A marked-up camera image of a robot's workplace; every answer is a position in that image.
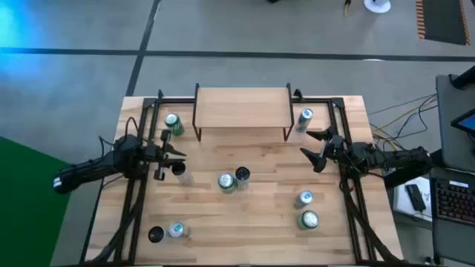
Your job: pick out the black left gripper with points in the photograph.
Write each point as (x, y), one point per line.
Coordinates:
(154, 155)

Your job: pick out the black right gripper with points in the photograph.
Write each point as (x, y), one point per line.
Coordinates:
(335, 150)

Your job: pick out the white Celsius Peach Vibe can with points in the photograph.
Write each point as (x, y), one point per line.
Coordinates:
(156, 234)
(242, 175)
(179, 169)

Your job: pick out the blue silver Red Bull can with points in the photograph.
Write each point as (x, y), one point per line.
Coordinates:
(304, 199)
(304, 120)
(177, 229)

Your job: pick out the green Sprite can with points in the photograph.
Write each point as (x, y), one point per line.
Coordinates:
(226, 182)
(174, 125)
(308, 220)

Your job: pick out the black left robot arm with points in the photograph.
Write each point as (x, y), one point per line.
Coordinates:
(92, 167)

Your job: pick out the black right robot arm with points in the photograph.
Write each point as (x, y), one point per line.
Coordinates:
(401, 159)

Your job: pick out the wooden shelf with black legs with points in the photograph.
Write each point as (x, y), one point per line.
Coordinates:
(241, 107)

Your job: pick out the white paper sheet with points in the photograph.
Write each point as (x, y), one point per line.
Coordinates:
(402, 202)

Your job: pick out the black remote control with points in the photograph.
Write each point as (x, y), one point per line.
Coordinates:
(415, 197)

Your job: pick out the white round base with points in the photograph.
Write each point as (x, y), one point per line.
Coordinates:
(376, 5)

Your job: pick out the black tablet with blue screen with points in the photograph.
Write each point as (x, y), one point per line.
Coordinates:
(468, 122)

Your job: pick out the green floor mat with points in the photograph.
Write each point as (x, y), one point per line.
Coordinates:
(26, 207)

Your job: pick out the black pole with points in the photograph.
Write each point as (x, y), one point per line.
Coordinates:
(465, 78)

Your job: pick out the black mat with orange edge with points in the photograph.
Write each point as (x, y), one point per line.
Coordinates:
(441, 20)

